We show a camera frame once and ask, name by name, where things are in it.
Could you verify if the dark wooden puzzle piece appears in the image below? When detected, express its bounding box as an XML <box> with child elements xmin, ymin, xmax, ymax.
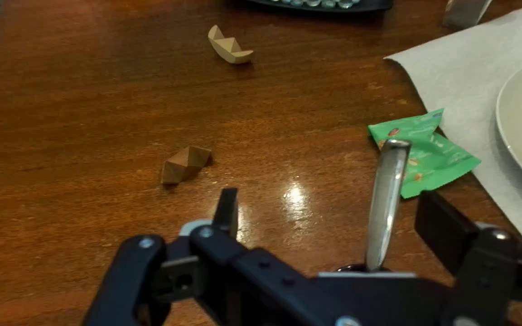
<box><xmin>162</xmin><ymin>148</ymin><xmax>212</xmax><ymax>186</ymax></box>

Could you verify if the green snack packet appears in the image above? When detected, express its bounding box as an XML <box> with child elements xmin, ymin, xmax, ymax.
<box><xmin>368</xmin><ymin>110</ymin><xmax>481</xmax><ymax>200</ymax></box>

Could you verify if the silver spoon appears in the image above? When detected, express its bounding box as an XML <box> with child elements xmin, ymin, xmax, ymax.
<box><xmin>365</xmin><ymin>138</ymin><xmax>410</xmax><ymax>273</ymax></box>

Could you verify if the glass spice shaker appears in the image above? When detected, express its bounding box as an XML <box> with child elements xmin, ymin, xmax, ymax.
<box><xmin>443</xmin><ymin>0</ymin><xmax>493</xmax><ymax>30</ymax></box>

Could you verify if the light wooden puzzle piece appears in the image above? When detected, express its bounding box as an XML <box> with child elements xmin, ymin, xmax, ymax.
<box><xmin>207</xmin><ymin>26</ymin><xmax>254</xmax><ymax>66</ymax></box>

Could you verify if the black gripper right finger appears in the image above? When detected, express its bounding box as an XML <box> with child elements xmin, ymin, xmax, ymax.
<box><xmin>415</xmin><ymin>193</ymin><xmax>479</xmax><ymax>267</ymax></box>

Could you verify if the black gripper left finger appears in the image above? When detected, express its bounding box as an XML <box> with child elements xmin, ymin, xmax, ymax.
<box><xmin>212</xmin><ymin>189</ymin><xmax>240</xmax><ymax>238</ymax></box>

